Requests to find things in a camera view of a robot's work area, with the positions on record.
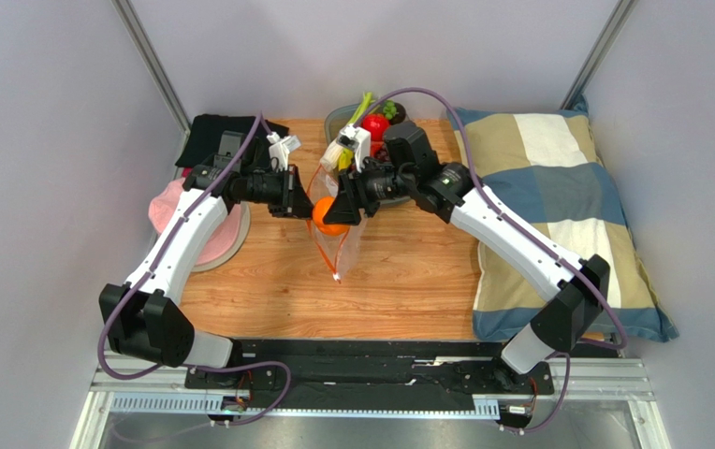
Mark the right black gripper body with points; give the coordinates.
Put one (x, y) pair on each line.
(354, 195)

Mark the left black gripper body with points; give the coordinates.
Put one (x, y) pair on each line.
(281, 193)

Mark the orange fruit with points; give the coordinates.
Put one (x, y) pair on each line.
(321, 207)

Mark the clear orange zip top bag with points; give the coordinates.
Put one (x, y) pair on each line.
(340, 253)

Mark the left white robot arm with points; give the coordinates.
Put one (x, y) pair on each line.
(142, 316)

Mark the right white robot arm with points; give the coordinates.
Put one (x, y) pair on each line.
(572, 287)

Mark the grey food tray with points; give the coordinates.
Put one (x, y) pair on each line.
(378, 149)

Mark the yellow bananas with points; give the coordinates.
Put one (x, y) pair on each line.
(345, 160)

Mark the green white leek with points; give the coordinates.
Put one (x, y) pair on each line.
(334, 123)

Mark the red apple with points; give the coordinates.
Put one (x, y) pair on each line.
(376, 124)

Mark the pink hat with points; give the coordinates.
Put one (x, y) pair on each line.
(225, 241)

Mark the black folded cloth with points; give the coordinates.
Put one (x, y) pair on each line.
(205, 138)

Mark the plaid pillow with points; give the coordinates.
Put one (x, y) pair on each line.
(545, 167)

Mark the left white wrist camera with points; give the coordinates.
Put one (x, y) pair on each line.
(280, 150)

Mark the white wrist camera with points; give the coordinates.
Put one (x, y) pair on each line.
(358, 140)
(280, 150)

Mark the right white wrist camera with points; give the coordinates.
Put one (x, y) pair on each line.
(358, 140)

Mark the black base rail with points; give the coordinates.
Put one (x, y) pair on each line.
(373, 375)

